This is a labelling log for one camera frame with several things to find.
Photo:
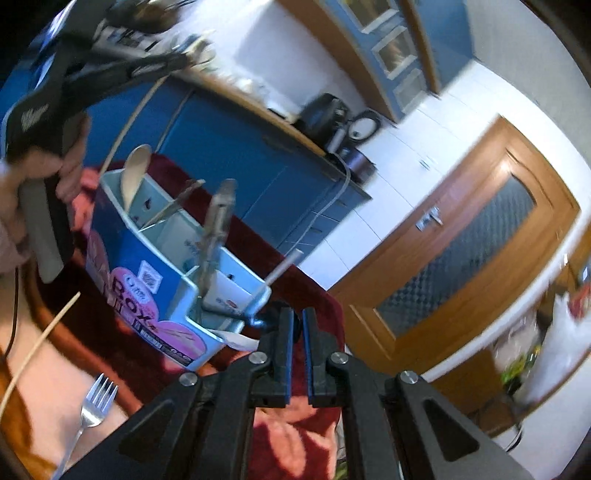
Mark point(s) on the blue base cabinets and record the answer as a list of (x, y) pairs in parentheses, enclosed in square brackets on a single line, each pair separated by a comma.
[(286, 194)]

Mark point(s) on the black air fryer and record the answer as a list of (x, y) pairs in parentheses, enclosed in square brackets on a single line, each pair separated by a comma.
[(321, 117)]

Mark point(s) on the wooden cutting board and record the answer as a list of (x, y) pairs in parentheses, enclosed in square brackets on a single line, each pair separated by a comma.
[(238, 98)]

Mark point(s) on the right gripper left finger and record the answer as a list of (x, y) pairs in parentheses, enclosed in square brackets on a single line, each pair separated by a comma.
[(199, 427)]

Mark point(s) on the large black wok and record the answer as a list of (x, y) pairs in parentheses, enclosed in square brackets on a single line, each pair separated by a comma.
[(149, 17)]

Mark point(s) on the white plastic bag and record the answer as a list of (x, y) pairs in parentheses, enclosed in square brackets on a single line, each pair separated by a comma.
[(566, 342)]

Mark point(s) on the rice cooker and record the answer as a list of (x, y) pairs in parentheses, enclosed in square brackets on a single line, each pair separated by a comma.
[(344, 149)]

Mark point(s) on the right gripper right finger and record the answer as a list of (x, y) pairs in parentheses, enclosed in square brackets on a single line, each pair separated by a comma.
[(397, 427)]

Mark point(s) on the wooden door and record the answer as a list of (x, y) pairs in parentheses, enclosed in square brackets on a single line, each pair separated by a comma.
[(460, 259)]

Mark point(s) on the blue wall cabinet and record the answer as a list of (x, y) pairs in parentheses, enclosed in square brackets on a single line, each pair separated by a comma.
[(395, 52)]

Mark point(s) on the black spoon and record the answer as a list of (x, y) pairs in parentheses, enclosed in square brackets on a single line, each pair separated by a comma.
[(267, 319)]

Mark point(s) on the wooden chopstick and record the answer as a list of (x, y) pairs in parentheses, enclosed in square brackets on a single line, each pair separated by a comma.
[(128, 124), (33, 351)]

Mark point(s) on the wooden shelf unit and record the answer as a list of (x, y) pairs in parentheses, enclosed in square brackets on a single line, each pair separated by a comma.
[(483, 387)]

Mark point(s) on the blue utensil organizer box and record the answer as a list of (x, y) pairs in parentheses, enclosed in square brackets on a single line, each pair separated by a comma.
[(148, 275)]

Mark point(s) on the white spoon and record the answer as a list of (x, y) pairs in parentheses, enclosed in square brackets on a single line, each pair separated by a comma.
[(134, 169)]

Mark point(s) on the red floral blanket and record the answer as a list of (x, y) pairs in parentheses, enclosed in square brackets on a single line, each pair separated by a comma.
[(296, 442)]

